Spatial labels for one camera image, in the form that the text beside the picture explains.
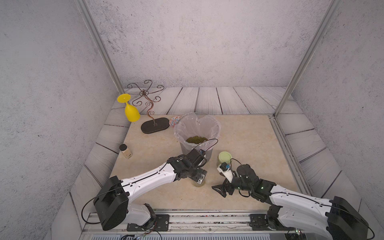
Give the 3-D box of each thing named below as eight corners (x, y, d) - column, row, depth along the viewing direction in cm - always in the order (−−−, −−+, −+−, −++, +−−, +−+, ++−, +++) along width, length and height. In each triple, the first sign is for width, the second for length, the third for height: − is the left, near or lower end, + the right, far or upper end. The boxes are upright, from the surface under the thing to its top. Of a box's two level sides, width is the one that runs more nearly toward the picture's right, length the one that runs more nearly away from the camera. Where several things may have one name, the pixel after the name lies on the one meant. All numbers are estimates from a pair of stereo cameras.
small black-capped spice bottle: (124, 159, 99) (117, 150, 91) (126, 152, 102) (120, 143, 94) (131, 159, 99) (125, 150, 91) (133, 152, 102) (128, 143, 94)
